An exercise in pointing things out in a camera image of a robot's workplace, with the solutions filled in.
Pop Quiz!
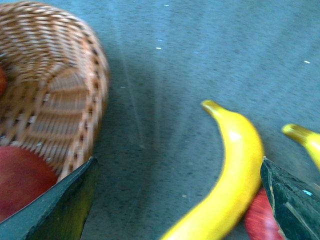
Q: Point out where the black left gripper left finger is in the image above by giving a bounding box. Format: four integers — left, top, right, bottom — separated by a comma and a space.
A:
0, 157, 98, 240

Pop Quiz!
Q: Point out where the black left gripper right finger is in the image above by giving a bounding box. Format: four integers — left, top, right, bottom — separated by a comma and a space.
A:
260, 157, 320, 240

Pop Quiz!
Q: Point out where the red apple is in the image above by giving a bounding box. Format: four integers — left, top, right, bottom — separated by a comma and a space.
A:
244, 188, 284, 240
0, 146, 58, 221

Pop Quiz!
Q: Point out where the yellow banana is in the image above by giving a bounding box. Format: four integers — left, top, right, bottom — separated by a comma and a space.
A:
281, 123, 320, 169
161, 100, 265, 240

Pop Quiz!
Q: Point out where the wicker basket on left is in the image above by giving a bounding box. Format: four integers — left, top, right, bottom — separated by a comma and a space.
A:
0, 1, 110, 180

